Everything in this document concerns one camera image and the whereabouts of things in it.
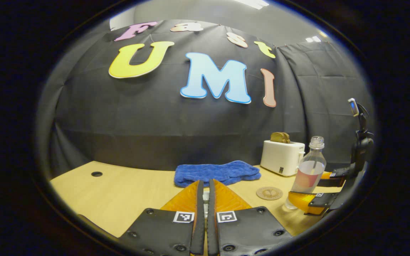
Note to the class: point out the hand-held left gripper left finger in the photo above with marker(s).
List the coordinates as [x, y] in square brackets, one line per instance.
[199, 220]

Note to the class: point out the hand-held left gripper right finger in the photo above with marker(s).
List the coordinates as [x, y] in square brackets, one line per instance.
[211, 220]

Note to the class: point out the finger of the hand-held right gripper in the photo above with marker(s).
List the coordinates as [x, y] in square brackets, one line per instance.
[320, 204]
[338, 177]

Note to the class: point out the clear plastic water bottle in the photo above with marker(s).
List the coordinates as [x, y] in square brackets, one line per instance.
[310, 170]

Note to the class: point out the round wooden coaster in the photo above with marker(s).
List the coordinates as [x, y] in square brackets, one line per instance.
[269, 193]

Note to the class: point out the blue towel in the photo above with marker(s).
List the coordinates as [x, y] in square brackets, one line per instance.
[215, 172]

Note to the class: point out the white toaster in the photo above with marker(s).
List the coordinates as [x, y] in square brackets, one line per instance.
[281, 156]

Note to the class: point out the brown bread slice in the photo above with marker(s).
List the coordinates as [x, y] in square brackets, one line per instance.
[276, 137]
[286, 138]

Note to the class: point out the ceiling light panel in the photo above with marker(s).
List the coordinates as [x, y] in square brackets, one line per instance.
[313, 39]
[253, 3]

